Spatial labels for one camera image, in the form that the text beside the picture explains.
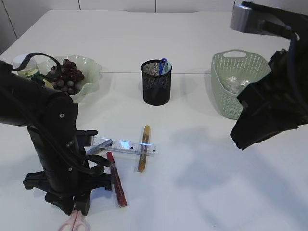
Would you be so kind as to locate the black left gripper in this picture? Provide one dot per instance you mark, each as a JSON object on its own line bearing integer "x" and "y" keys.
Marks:
{"x": 64, "y": 180}

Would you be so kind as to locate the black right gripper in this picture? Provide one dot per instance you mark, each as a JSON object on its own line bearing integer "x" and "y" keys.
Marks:
{"x": 276, "y": 103}

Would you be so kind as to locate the pink purple capped scissors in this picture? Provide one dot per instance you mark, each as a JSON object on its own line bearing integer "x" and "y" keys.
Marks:
{"x": 75, "y": 223}

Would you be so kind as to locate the clear plastic sheet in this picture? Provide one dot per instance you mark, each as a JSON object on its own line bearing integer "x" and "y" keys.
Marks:
{"x": 234, "y": 84}

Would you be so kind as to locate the blue capped scissors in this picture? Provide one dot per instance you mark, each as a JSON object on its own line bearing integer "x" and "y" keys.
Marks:
{"x": 164, "y": 67}

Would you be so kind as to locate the dark purple grape bunch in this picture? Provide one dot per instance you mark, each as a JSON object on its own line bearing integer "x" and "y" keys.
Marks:
{"x": 68, "y": 79}

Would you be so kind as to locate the yellow tea plastic bottle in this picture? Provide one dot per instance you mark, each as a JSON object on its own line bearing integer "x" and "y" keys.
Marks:
{"x": 31, "y": 70}

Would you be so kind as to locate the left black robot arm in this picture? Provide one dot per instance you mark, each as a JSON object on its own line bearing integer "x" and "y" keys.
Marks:
{"x": 49, "y": 115}

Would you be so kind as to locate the right black blue robot arm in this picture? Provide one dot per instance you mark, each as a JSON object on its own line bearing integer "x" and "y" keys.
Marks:
{"x": 279, "y": 101}

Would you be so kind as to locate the red glitter pen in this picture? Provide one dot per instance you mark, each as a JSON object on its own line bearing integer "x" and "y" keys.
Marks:
{"x": 121, "y": 199}

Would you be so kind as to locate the green plastic woven basket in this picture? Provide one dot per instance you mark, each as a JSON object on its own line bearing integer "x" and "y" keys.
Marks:
{"x": 231, "y": 72}

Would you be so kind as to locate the silver glitter pen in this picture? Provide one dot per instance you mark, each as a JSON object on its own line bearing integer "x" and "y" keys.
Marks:
{"x": 97, "y": 149}

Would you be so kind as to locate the clear plastic ruler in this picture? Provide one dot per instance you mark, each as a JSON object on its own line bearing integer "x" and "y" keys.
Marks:
{"x": 125, "y": 146}

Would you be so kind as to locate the gold glitter pen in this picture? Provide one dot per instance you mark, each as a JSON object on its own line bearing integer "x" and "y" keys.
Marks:
{"x": 144, "y": 146}

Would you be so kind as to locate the black mesh pen holder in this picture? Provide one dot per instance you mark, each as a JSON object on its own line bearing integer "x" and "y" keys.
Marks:
{"x": 150, "y": 70}

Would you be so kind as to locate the green wavy glass plate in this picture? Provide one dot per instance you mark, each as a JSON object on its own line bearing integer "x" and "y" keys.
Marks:
{"x": 89, "y": 67}

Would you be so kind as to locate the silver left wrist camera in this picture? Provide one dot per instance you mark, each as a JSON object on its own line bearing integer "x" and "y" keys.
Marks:
{"x": 85, "y": 137}

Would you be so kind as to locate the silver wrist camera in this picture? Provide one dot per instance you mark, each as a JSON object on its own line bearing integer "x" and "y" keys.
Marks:
{"x": 252, "y": 18}
{"x": 85, "y": 137}

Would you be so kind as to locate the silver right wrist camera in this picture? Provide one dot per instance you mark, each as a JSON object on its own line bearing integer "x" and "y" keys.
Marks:
{"x": 252, "y": 18}

